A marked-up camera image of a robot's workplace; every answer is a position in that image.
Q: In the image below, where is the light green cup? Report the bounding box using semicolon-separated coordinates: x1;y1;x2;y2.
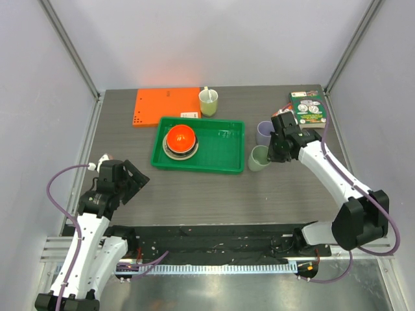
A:
248;145;270;172

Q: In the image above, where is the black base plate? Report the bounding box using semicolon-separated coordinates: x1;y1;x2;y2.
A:
100;223;331;260

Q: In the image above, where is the white spoon in mug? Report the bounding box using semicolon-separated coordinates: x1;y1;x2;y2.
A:
204;86;213;102

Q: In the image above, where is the orange small book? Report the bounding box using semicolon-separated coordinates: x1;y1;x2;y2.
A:
272;102;294;117

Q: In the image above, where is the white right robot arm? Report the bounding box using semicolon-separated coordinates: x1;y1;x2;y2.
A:
268;112;389;256

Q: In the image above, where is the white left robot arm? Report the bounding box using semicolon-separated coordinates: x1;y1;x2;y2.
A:
34;155;149;310

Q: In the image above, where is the green coin book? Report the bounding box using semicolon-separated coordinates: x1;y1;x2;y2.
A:
289;90;327;128

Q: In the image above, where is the cream plate with black mark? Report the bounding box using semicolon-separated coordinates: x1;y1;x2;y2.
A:
163;143;196;161

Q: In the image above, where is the dark brown bowl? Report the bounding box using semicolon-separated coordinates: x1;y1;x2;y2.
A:
163;143;198;157

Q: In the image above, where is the olive green mug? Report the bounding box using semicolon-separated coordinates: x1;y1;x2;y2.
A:
198;89;219;117

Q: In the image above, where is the green plastic bin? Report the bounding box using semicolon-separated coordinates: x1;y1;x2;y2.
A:
150;117;245;174

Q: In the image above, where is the orange bowl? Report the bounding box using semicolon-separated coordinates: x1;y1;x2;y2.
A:
166;124;196;154

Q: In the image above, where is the lavender cup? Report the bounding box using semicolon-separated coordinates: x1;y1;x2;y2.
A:
255;121;274;146

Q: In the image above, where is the orange notebook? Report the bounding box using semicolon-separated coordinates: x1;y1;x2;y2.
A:
132;87;201;128

